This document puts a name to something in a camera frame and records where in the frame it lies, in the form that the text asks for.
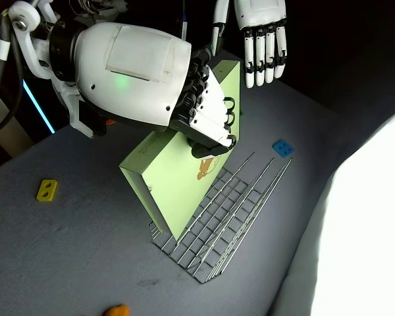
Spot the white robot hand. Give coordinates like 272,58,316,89
72,22,240,159
211,0,288,89

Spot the light green box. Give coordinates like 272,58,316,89
118,59,243,241

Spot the cyan light strip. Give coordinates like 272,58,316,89
22,80,56,134

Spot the blue square four-hole block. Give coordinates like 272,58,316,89
271,140,295,160

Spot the yellow two-hole block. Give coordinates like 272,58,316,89
36,179,59,202

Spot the grey table cloth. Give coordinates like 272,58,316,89
0,49,395,316

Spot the orange toy piece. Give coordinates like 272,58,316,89
104,304,131,316

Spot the white cable with blue band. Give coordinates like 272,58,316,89
180,0,189,43

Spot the white frame post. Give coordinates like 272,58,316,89
0,93,34,159

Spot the wire metal rack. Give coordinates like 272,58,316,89
149,151,294,284

